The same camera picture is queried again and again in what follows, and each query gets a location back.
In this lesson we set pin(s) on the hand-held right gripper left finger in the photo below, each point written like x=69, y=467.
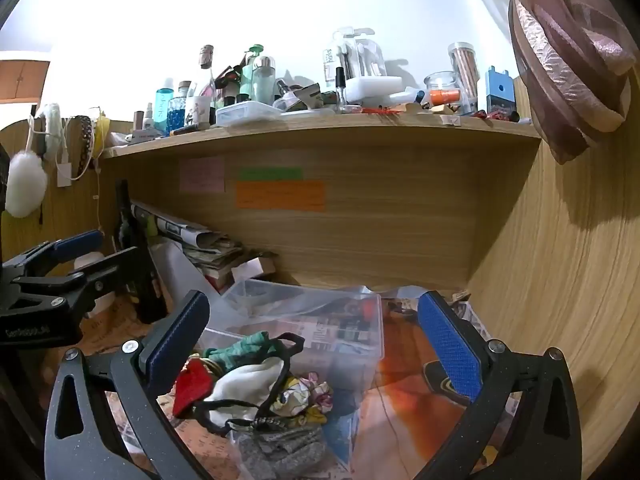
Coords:
x=175, y=332

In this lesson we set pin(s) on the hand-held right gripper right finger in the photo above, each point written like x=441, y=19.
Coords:
x=450, y=345

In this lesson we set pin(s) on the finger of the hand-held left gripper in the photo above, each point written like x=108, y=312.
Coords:
x=75, y=246
x=117, y=270

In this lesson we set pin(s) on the red cloth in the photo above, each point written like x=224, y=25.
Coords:
x=192, y=385

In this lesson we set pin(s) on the green cloth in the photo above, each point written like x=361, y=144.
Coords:
x=240, y=352

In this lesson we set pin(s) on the white cloth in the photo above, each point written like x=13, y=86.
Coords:
x=245, y=380

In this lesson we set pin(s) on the clear plastic storage bin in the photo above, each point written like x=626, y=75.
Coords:
x=320, y=310

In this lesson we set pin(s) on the grey knit cloth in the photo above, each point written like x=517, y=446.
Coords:
x=280, y=452

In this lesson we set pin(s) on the dark glass wine bottle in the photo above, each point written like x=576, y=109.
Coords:
x=147, y=300

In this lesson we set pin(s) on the white charger adapter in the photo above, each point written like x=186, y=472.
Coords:
x=64, y=174

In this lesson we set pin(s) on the white fluffy pom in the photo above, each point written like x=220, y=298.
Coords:
x=25, y=185

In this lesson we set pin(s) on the stack of newspapers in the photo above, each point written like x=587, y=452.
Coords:
x=210, y=245

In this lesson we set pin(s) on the small cardboard box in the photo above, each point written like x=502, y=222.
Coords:
x=255, y=267

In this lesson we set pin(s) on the printed cardboard pack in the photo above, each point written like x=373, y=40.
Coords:
x=345, y=330

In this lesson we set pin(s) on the patterned headband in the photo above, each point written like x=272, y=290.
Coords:
x=86, y=140

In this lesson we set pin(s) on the yellow cloth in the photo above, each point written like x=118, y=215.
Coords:
x=101, y=130

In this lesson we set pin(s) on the pink sticky note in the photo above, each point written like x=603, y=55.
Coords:
x=202, y=175

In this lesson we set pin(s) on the white fluffy headband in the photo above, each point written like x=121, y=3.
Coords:
x=52, y=120

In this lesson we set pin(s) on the white tissue pack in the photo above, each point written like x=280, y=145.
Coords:
x=144, y=135

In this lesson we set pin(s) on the small white spray bottle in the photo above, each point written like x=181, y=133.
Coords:
x=148, y=119

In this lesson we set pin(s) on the blue mouthwash bottle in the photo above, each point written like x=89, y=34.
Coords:
x=164, y=105

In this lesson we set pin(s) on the jar with blue beads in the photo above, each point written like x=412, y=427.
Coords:
x=177, y=112

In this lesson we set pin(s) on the orange sticky note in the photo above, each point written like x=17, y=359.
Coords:
x=280, y=195

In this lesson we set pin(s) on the white mug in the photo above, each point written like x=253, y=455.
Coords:
x=200, y=110

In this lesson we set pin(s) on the green sticky note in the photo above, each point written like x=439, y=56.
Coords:
x=270, y=173

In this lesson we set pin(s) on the flat clear plastic box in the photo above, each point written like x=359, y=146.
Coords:
x=247, y=112

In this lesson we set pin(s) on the green pump bottle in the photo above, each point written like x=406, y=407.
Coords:
x=247, y=80

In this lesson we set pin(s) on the clear bottle with brown top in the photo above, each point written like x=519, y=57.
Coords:
x=207, y=55

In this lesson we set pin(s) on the pale green tumbler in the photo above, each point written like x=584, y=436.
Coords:
x=263, y=82

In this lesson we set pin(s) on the wooden shelf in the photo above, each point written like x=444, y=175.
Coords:
x=350, y=127

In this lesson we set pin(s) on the dark makeup case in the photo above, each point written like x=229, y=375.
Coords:
x=295, y=97

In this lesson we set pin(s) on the orange tube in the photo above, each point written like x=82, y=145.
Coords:
x=444, y=96

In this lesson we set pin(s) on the white tube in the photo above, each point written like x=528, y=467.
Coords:
x=405, y=96

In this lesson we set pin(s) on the blue box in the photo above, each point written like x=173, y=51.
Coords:
x=500, y=92

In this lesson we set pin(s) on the round glass jar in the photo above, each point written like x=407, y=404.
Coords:
x=440, y=82

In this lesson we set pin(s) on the white rectangular box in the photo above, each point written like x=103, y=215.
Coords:
x=372, y=89

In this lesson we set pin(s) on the small black-capped dropper bottle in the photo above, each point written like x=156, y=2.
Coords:
x=341, y=95

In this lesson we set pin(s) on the tall jar of sticks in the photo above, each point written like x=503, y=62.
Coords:
x=465, y=70

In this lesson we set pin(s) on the clear pump bottle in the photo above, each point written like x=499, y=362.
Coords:
x=331, y=62

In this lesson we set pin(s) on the clear acrylic organiser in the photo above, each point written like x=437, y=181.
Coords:
x=369, y=57

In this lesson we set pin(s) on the brown pink hanging cloth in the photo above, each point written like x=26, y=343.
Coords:
x=565, y=60

